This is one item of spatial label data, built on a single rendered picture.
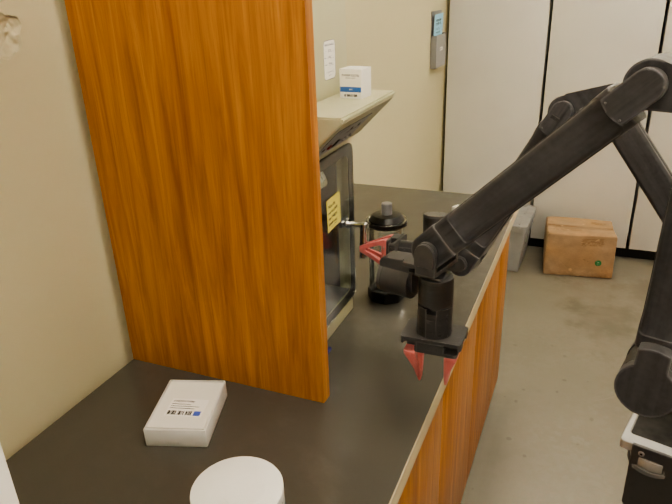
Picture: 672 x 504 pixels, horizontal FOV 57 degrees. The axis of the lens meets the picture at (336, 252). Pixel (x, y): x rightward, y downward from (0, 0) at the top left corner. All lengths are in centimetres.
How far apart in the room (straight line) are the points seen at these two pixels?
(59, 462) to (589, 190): 365
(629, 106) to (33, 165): 101
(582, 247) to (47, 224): 330
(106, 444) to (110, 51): 74
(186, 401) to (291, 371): 22
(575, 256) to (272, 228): 310
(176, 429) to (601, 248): 324
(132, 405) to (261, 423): 29
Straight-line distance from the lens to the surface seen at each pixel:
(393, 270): 103
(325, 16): 135
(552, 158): 86
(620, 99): 79
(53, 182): 134
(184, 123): 120
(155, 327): 145
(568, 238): 404
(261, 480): 94
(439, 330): 103
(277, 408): 131
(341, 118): 114
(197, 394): 132
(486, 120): 428
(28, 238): 131
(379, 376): 139
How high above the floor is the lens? 173
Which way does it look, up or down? 23 degrees down
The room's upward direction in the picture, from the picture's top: 2 degrees counter-clockwise
